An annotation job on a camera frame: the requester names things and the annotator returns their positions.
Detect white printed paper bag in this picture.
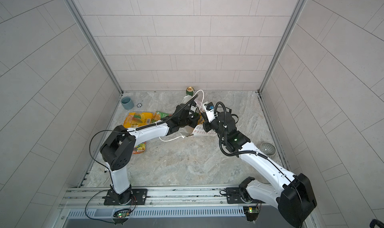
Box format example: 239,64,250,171
158,89,221,143

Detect green snack bag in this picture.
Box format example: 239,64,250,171
152,111,171,123

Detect yellow mango snack bag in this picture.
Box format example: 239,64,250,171
123,112,154,128

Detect purple Fox's fruit candy bag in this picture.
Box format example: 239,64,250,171
133,142,146,154

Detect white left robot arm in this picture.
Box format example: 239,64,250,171
100,104,200,205

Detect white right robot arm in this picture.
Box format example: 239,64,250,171
202,110,317,228

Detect green beer can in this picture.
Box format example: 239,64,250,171
186,87,195,97

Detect teal cup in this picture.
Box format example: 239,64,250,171
121,97,135,110

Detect right circuit board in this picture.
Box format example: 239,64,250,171
243,206,260,223

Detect circuit board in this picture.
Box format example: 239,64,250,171
243,206,260,223
113,209,131,219

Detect left circuit board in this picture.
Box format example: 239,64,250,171
113,209,131,219

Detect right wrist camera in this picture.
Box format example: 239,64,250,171
203,102,215,123

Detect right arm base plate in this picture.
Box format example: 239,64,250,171
220,187,264,204

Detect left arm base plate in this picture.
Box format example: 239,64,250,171
102,188,148,206

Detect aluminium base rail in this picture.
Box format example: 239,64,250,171
60,181,281,208

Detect aluminium corner frame post right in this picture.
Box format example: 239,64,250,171
258,0,307,94

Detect aluminium corner frame post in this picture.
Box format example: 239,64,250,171
64,0,124,95
258,0,307,94

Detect aluminium corner frame post left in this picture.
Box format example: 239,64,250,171
64,0,124,95

